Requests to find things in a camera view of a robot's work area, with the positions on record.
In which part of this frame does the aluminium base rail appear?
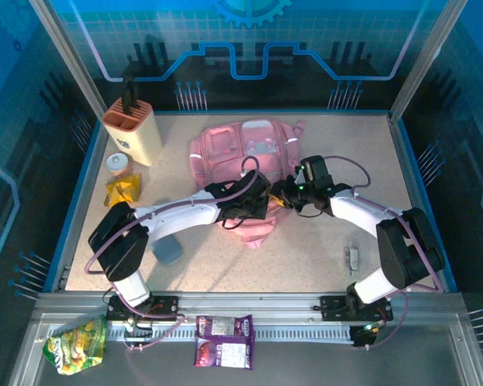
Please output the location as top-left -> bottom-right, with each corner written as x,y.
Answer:
34,291 -> 466,322

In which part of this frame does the small tin can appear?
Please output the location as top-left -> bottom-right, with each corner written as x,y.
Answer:
105,153 -> 133,178

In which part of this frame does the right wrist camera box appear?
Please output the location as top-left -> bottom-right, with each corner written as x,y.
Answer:
299,154 -> 334,187

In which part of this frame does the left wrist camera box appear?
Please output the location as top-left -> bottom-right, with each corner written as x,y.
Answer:
235,170 -> 272,198

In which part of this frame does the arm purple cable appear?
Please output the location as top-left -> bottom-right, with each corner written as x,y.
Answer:
324,154 -> 446,351
84,155 -> 262,353

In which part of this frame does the aluminium frame post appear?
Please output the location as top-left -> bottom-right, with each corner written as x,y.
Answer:
27,0 -> 108,117
389,0 -> 470,121

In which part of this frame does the beige knife block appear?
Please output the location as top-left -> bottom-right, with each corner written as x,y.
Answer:
101,99 -> 162,167

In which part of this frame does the pink school backpack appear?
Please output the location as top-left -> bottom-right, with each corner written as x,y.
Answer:
188,117 -> 307,253

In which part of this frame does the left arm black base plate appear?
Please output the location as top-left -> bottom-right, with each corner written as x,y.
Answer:
106,295 -> 180,322

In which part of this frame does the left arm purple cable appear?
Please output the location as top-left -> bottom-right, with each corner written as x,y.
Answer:
84,155 -> 262,353

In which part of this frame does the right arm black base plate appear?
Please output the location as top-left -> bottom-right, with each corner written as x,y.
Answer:
320,295 -> 394,322

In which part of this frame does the grey slotted cable duct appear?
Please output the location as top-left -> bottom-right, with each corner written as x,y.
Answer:
104,323 -> 353,343

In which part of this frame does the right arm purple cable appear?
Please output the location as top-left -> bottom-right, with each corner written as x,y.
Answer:
324,154 -> 446,351

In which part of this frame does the purple snack packet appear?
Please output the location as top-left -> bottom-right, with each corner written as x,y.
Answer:
193,335 -> 255,370
196,314 -> 254,339

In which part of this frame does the grey pencil case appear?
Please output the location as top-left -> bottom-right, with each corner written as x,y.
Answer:
151,235 -> 183,265

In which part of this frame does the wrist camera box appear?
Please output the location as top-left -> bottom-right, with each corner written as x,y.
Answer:
299,154 -> 334,187
235,170 -> 272,198

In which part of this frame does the small black electronics board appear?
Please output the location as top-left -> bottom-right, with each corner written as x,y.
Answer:
124,321 -> 154,351
352,321 -> 382,349

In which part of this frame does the yellow snack bag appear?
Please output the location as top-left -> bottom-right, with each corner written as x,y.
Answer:
103,173 -> 143,207

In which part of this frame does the green chips bag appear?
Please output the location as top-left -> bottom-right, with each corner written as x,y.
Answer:
42,315 -> 108,376

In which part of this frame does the black knife handle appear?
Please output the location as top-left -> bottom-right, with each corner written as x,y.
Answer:
121,78 -> 140,112

